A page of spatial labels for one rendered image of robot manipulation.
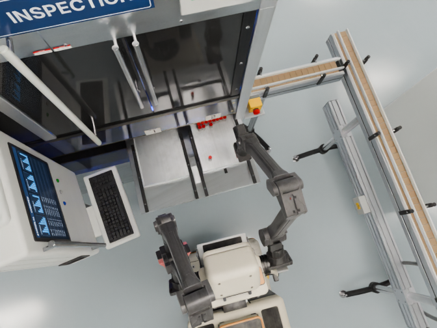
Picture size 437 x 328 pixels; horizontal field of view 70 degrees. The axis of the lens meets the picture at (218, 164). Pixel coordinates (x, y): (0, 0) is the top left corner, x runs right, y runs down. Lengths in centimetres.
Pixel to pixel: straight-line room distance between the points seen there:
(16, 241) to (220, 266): 71
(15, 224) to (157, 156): 87
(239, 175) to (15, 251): 113
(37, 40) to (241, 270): 101
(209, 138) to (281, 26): 188
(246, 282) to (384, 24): 312
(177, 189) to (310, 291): 148
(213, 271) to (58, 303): 183
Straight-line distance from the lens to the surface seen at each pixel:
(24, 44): 109
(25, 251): 125
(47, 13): 99
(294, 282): 275
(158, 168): 184
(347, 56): 221
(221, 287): 130
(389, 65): 360
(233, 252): 131
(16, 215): 128
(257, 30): 122
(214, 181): 180
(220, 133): 188
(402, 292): 246
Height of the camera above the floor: 264
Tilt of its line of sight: 75 degrees down
